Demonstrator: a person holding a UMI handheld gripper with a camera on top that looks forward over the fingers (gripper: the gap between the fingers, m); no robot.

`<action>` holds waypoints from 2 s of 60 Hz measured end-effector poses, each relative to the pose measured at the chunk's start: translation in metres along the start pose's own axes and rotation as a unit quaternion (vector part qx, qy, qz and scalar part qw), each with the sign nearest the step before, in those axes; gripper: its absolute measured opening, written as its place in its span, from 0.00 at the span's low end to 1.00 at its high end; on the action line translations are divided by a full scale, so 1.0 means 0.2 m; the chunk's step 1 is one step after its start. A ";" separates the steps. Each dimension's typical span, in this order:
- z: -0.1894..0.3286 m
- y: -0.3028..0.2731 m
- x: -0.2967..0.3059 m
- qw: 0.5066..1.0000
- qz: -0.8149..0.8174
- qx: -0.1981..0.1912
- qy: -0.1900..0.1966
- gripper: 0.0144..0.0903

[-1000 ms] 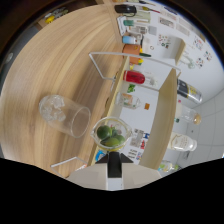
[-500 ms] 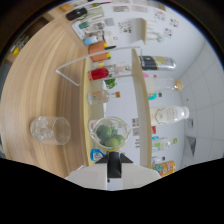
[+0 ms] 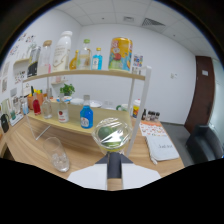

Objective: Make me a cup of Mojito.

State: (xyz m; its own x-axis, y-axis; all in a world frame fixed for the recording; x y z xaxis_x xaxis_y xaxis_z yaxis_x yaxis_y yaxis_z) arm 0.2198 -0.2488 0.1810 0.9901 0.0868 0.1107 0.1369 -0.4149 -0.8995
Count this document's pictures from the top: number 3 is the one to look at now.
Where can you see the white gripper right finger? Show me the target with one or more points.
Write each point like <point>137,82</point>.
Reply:
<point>138,175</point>

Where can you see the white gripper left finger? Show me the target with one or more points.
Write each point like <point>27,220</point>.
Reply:
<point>90,176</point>

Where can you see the plastic cup with lime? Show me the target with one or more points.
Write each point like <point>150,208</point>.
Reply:
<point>111,135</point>

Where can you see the clear bottle with red label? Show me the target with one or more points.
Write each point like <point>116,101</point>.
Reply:
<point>63,111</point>

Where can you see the white notebook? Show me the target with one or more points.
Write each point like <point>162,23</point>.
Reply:
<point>162,148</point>

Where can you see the clear glass with ice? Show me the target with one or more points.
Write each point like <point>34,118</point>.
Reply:
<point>58,156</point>

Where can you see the orange patterned paper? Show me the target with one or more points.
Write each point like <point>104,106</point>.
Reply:
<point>151,128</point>

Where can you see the blue liquid bottle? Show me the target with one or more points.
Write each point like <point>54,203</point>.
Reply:
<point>86,116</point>

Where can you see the green mug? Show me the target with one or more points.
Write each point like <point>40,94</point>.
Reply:
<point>122,107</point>

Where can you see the black chair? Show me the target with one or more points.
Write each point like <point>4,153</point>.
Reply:
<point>206,141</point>

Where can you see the white bowl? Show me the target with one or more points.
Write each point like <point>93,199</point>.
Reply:
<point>76,101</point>

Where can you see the clear bottle with orange cap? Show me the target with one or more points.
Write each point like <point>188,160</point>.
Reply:
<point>47,109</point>

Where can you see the red liquid bottle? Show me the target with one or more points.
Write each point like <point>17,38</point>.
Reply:
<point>36,107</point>

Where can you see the green potted plant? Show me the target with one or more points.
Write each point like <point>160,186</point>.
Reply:
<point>67,89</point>

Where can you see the orange basket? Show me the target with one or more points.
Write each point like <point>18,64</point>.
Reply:
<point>39,99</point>

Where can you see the black kettle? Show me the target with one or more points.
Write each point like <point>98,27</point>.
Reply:
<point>4,123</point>

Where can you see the white-framed wooden two-tier rack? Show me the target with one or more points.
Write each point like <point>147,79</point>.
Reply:
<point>100,74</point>

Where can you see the brown door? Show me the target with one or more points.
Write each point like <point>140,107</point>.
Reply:
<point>201,93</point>

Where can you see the small amber bottle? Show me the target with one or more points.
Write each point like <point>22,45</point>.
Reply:
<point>73,62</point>

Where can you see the small light blue bottle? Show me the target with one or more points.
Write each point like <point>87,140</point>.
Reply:
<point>97,60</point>

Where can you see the clear bottle with green cap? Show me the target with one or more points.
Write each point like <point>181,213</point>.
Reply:
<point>84,58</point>

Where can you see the yellow printed can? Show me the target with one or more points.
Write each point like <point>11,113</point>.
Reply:
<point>120,54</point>

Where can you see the glass jar with cork lid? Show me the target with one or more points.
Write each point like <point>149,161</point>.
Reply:
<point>45,60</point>

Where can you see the large white plastic bottle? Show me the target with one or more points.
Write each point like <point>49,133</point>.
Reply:
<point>61,51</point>

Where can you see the ceiling air vent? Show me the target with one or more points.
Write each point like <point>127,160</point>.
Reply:
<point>152,22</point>

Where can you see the wooden wall shelf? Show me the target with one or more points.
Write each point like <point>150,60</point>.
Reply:
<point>21,61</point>

